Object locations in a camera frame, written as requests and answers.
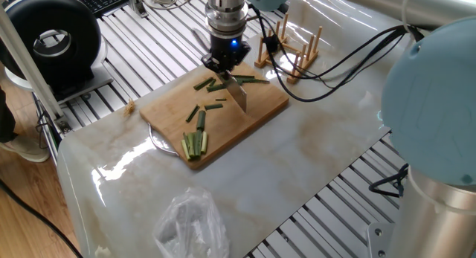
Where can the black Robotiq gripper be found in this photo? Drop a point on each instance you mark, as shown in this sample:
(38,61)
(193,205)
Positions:
(228,53)

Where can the steel cleaver knife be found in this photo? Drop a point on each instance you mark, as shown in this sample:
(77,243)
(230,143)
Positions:
(238,94)

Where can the clear plastic bag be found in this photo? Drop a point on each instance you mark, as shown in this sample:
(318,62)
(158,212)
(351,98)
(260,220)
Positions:
(189,228)

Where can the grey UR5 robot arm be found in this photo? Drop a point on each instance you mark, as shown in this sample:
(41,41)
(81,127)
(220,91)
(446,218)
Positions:
(427,102)

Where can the tiny dark garlic leaf piece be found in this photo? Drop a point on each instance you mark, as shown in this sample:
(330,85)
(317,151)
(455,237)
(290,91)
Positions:
(212,82)

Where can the short dark garlic leaf piece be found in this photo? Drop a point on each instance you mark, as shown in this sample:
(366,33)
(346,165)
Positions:
(201,120)
(213,106)
(203,83)
(192,113)
(215,87)

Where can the thin garlic leaf sliver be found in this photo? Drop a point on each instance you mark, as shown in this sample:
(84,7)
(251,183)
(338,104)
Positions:
(221,99)

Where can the pale green garlic piece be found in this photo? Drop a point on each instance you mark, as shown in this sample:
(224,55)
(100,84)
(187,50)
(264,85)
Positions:
(204,142)
(185,150)

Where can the dark green garlic piece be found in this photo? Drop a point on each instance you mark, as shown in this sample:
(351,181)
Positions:
(189,146)
(193,144)
(198,142)

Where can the tan garlic root bit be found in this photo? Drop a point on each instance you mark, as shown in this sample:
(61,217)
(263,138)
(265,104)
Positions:
(129,106)

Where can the bamboo cutting board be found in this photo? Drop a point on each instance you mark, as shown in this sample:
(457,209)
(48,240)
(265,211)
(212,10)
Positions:
(256,102)

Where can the wooden peg rack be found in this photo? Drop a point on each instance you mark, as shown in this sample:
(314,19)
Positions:
(308,62)

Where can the marble pattern table mat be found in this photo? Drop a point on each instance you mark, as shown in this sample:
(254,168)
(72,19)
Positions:
(279,183)

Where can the beige shoe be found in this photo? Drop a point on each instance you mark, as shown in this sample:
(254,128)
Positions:
(26,148)

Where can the dark rounded object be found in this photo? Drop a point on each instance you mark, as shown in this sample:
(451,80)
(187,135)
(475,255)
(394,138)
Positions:
(5,113)

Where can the short aluminium frame post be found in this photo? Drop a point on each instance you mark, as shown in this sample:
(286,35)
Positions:
(137,3)

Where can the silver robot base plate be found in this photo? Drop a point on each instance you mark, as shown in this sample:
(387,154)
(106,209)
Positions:
(377,239)

